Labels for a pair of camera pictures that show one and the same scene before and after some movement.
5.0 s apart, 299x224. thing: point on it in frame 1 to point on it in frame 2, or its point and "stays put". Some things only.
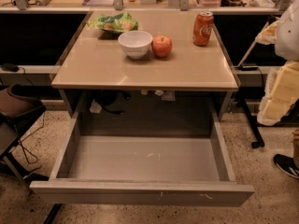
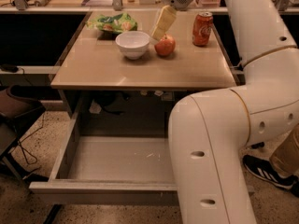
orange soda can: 204,21 stays put
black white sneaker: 287,165 to 266,171
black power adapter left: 10,67 stays put
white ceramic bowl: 135,43 stays put
